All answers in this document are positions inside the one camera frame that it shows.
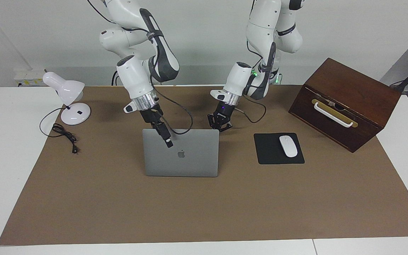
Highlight gold handle backplate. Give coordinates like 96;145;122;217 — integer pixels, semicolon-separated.
311;99;359;128

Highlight black lamp power cable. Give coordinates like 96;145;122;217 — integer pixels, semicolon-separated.
40;108;80;154

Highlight white computer mouse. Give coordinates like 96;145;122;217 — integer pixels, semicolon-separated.
279;135;298;158

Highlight brown table mat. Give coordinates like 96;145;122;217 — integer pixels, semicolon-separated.
0;85;408;246

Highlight white wall power strip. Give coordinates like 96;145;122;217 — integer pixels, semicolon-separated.
14;69;46;87

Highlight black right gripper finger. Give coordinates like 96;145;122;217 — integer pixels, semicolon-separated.
152;121;171;148
157;119;174;148

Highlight dark brown wooden box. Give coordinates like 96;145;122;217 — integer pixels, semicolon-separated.
288;58;402;153

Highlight black mouse pad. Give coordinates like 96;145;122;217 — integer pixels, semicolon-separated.
254;133;305;165

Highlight grey Apple laptop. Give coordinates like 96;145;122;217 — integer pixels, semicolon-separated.
142;129;220;177

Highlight white box handle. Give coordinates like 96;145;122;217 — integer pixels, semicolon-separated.
313;102;353;128

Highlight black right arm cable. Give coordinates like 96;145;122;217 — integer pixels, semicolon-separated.
88;0;193;135

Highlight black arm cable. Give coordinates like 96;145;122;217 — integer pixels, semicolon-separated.
234;41;266;124
88;0;193;135

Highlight white desk lamp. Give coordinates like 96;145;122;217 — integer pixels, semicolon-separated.
42;72;91;126

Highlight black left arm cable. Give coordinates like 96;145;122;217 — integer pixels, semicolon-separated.
234;41;266;124

